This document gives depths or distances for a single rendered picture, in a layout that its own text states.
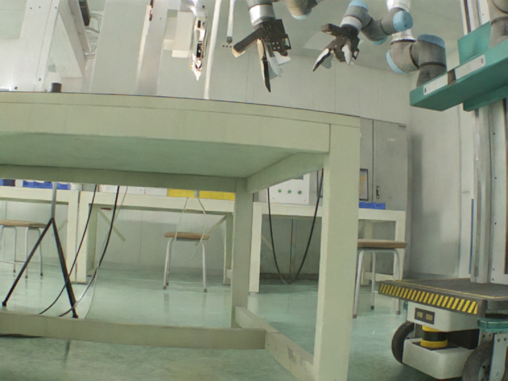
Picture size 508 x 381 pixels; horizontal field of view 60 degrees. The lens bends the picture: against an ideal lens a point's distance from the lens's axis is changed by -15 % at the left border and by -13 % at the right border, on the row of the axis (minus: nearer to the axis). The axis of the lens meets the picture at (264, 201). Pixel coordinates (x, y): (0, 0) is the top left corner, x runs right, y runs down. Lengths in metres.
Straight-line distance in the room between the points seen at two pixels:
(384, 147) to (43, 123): 5.35
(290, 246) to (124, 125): 4.65
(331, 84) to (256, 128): 5.47
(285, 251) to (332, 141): 4.50
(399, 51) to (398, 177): 4.24
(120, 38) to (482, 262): 1.38
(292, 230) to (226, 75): 2.06
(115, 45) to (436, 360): 1.26
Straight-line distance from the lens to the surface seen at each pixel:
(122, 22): 1.30
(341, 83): 6.59
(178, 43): 1.76
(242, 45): 1.43
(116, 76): 1.25
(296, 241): 5.63
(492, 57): 1.51
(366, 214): 4.39
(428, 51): 1.95
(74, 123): 1.08
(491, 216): 1.82
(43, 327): 1.69
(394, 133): 6.25
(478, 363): 1.40
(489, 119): 1.88
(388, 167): 6.12
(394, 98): 6.89
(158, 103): 1.07
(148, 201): 3.98
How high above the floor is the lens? 0.46
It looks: 4 degrees up
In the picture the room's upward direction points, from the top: 3 degrees clockwise
